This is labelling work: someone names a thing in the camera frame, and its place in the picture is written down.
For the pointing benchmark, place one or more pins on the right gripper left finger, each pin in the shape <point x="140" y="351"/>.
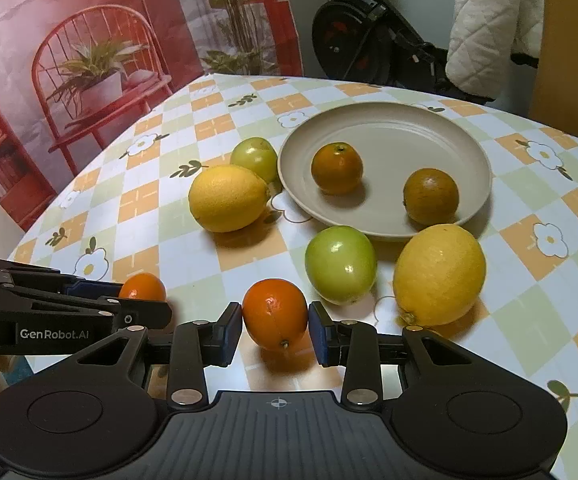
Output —
<point x="198" y="342"/>

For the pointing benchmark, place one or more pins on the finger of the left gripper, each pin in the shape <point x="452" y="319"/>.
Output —
<point x="94" y="289"/>
<point x="153" y="315"/>

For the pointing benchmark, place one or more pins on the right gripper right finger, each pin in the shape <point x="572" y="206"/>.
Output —
<point x="333" y="340"/>

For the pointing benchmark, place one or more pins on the small orange tangerine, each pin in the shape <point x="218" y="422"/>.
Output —
<point x="143" y="286"/>

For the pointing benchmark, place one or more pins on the brown-green speckled orange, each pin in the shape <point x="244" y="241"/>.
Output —
<point x="430" y="196"/>

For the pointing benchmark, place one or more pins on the small brownish orange fruit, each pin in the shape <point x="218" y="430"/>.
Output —
<point x="337" y="168"/>

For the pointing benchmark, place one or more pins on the green tomato near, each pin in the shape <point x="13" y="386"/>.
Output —
<point x="341" y="264"/>

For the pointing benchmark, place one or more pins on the green tomato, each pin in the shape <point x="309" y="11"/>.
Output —
<point x="341" y="264"/>
<point x="258" y="155"/>

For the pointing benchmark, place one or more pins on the checkered floral tablecloth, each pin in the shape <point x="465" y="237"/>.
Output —
<point x="127" y="213"/>

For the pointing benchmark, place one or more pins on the yellow lemon right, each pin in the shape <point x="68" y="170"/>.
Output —
<point x="438" y="276"/>

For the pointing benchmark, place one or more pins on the yellow lemon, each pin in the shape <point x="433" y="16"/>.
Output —
<point x="227" y="198"/>
<point x="438" y="276"/>

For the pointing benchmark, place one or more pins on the yellow lemon left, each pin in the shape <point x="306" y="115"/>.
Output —
<point x="227" y="198"/>

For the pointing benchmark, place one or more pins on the green tomato far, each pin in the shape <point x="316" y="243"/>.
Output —
<point x="258" y="155"/>

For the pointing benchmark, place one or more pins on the beige round plate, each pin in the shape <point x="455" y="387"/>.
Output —
<point x="393" y="140"/>

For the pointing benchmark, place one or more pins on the red printed backdrop poster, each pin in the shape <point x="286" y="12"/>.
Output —
<point x="75" y="73"/>

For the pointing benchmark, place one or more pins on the black exercise bike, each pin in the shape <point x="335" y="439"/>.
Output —
<point x="370" y="41"/>

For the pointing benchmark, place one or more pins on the white quilted blanket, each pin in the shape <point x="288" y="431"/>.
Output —
<point x="485" y="35"/>

